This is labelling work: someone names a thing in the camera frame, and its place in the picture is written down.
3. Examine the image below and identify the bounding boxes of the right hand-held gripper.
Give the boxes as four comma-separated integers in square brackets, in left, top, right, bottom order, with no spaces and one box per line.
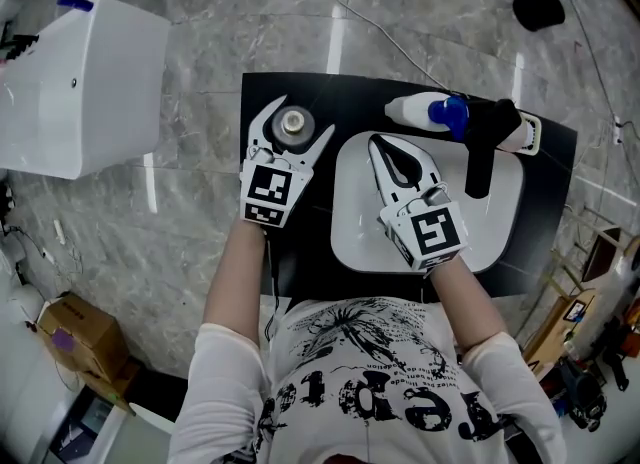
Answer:
[367,133,469,273]

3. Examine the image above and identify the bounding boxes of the person's right forearm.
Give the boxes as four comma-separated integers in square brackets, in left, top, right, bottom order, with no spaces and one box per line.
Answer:
[428,250,515,354]

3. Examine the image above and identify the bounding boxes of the white soap dispenser blue pump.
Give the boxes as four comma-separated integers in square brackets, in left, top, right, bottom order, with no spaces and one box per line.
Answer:
[384,91,472,143]

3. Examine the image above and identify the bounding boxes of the white printed shirt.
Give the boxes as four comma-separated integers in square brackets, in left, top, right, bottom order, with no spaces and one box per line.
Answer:
[166,296,569,464]

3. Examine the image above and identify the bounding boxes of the brown cardboard box purple sticker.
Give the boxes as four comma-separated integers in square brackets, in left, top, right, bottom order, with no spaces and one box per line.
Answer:
[36,292,132,386]

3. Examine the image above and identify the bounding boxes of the light wooden table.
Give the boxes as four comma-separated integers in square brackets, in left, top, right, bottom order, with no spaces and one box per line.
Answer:
[521,288,602,379]

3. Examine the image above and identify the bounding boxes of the chair with brown seat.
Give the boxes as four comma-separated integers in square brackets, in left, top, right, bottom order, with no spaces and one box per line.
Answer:
[551,205,637,299]

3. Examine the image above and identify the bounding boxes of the white floor cable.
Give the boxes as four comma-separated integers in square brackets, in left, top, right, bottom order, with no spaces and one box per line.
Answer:
[258,0,452,94]

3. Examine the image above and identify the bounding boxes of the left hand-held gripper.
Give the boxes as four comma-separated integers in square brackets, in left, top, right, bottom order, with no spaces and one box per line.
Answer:
[239,94,337,230]

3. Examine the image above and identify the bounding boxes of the white soap dish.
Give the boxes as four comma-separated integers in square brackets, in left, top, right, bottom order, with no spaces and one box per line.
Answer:
[496,108,543,157]

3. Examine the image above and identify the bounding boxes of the black bathtub faucet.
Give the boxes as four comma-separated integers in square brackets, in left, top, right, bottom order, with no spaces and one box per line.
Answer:
[0,33,41,61]

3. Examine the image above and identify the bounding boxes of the white sink basin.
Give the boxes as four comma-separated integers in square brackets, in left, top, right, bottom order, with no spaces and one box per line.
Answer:
[330,130,526,275]

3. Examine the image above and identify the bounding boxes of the white bathtub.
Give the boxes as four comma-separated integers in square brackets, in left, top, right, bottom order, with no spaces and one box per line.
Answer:
[0,0,173,182]

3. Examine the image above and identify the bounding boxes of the person's left forearm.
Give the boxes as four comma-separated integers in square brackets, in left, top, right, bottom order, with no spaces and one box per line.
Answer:
[201,215,270,349]

